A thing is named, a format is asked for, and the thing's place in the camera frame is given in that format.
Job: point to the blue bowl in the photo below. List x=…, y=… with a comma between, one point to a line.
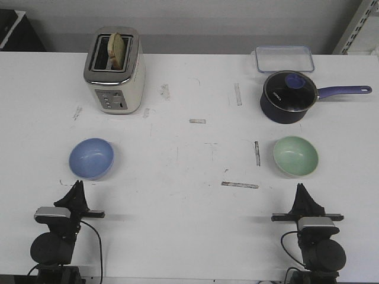
x=92, y=158

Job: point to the dark blue saucepan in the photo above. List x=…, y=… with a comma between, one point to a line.
x=287, y=117

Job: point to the glass pot lid blue knob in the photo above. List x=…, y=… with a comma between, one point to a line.
x=290, y=91

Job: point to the cream and chrome toaster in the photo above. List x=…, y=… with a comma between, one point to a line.
x=116, y=91

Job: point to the green bowl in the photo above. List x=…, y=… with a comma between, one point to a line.
x=295, y=156

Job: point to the slice of toast bread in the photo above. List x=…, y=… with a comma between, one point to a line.
x=116, y=49

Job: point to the white perforated metal rail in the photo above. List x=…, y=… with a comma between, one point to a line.
x=361, y=34

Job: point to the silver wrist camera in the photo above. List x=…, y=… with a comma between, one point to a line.
x=317, y=225
x=51, y=215

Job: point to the black box with white edge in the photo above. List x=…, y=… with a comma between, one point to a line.
x=17, y=33

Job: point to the clear plastic food container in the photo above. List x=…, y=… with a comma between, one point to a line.
x=270, y=59

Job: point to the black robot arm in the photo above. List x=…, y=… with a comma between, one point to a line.
x=322, y=257
x=53, y=251

